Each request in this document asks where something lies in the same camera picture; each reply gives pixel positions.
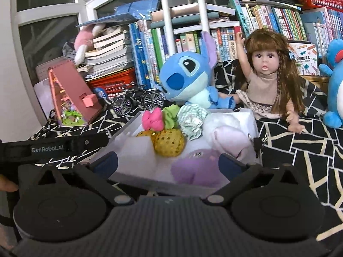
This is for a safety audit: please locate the blue round plush toy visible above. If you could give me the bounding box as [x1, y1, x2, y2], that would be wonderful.
[319, 39, 343, 129]

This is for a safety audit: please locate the miniature black bicycle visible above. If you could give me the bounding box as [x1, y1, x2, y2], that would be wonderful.
[113, 82, 165, 117]

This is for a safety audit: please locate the white cardboard box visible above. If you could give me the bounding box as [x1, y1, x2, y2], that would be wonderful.
[80, 108, 263, 197]

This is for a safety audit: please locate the green white striped scrunchie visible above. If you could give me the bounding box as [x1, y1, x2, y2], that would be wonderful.
[177, 104, 209, 141]

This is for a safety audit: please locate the yellow gold-dotted scrunchie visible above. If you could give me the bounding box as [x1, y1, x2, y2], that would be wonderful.
[136, 130, 158, 140]
[154, 129, 186, 158]

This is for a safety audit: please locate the stack of flat books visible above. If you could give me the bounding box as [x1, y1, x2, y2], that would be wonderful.
[78, 29, 134, 81]

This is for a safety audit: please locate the blue alien plush toy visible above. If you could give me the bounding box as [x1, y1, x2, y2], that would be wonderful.
[154, 31, 238, 110]

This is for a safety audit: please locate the lavender scrunchie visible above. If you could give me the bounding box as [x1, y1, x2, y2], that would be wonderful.
[210, 127, 254, 158]

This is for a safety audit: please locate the person's left hand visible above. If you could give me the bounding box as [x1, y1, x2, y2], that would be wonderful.
[0, 175, 19, 192]

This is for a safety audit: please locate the pink toy house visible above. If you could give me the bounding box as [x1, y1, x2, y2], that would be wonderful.
[48, 60, 104, 127]

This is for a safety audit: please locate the white fluffy scrunchie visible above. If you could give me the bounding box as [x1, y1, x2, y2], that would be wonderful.
[206, 112, 244, 134]

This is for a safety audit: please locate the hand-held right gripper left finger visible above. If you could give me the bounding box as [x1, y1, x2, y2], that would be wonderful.
[19, 152, 134, 206]

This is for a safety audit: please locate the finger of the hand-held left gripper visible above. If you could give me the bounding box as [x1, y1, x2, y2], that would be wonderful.
[79, 133, 109, 154]

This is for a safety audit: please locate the pink storage box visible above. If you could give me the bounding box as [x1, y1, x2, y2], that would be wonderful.
[35, 57, 71, 82]

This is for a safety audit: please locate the white printed carton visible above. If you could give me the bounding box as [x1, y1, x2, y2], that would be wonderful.
[288, 41, 319, 77]

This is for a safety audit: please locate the black white patterned blanket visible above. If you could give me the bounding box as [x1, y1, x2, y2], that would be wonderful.
[27, 59, 343, 193]

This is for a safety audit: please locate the purple soft object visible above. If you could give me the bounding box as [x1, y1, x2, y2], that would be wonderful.
[171, 148, 231, 186]

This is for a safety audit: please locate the brown-haired doll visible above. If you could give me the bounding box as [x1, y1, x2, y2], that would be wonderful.
[236, 29, 306, 134]

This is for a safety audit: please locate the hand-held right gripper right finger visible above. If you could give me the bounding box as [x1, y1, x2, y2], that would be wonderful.
[205, 152, 308, 206]

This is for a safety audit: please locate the row of upright books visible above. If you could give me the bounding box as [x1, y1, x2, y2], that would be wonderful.
[129, 0, 343, 89]

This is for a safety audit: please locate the pink bow scrunchie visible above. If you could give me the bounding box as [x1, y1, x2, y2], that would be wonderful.
[141, 108, 164, 131]

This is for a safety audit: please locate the pink plush toy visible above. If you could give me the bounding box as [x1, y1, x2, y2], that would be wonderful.
[74, 24, 108, 65]

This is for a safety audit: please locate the white ladder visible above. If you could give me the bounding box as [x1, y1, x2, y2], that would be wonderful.
[158, 0, 211, 57]

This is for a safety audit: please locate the blue folder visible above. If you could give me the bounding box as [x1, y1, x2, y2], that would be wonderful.
[76, 0, 161, 27]

